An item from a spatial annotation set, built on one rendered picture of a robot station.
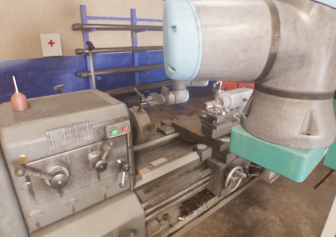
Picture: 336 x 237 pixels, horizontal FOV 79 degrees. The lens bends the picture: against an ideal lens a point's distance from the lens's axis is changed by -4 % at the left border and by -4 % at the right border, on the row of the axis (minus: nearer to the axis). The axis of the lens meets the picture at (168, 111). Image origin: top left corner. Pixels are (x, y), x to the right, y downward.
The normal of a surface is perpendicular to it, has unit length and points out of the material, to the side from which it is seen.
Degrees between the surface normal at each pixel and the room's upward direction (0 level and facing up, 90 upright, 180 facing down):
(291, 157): 90
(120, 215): 32
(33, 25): 90
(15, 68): 90
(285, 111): 70
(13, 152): 90
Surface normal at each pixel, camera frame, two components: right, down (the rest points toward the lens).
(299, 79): -0.37, 0.31
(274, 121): -0.65, -0.10
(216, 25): 0.00, -0.04
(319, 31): -0.10, 0.26
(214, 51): 0.00, 0.51
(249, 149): -0.76, 0.22
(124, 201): 0.32, -0.66
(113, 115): 0.43, -0.48
